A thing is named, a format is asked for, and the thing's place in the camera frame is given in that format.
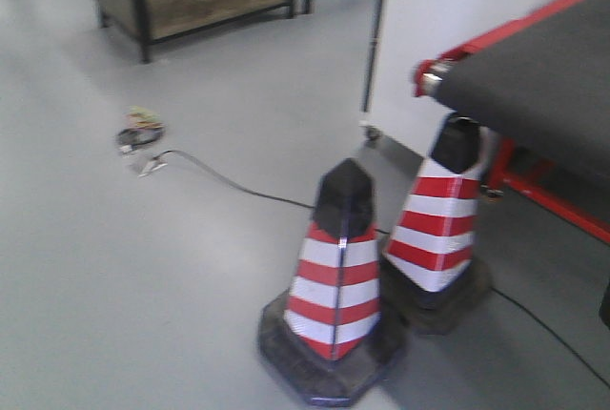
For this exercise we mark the black conveyor belt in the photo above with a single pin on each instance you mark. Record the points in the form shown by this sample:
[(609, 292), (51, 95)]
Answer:
[(546, 87)]

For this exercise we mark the red conveyor frame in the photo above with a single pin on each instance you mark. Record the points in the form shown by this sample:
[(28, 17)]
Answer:
[(515, 166)]

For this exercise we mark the striped traffic cone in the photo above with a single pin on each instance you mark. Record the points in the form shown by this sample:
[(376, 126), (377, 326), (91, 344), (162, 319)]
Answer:
[(330, 335), (429, 272)]

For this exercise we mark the striped traffic cone near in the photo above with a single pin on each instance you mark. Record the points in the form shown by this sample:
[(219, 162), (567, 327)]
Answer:
[(330, 335)]

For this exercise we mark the striped traffic cone far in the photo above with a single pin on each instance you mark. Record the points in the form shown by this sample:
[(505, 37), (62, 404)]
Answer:
[(429, 272)]

